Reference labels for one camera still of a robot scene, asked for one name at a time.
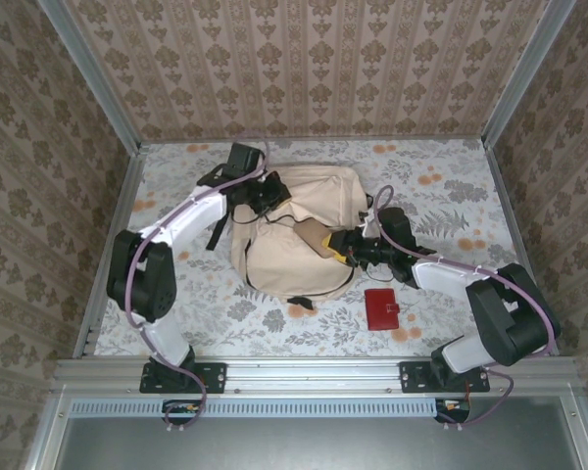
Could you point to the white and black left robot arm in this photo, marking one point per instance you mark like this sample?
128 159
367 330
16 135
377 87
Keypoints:
196 215

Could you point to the tan cork glasses case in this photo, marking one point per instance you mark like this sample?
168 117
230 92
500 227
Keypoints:
313 235

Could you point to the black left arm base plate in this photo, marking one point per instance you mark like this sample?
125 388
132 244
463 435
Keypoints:
215 377

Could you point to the grey metal panel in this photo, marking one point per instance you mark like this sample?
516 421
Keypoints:
323 445

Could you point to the floral patterned table cover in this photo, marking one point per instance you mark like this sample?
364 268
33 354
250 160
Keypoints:
299 338

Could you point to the aluminium corner post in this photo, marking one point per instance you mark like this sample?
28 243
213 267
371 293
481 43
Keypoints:
94 73
526 73

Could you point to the aluminium side rail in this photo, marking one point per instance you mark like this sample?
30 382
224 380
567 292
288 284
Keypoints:
125 205
507 205

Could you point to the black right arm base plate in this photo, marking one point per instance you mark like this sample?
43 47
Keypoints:
411 379

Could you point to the aluminium lower frame bar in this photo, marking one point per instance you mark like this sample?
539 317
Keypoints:
46 436
580 431

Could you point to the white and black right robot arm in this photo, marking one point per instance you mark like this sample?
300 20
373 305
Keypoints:
446 279

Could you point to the aluminium back rail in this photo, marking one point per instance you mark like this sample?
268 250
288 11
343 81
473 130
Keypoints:
201 140

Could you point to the red leather wallet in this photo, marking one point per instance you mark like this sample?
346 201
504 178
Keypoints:
379 313

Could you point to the aluminium front frame rail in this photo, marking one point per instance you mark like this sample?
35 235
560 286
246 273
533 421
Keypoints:
313 374

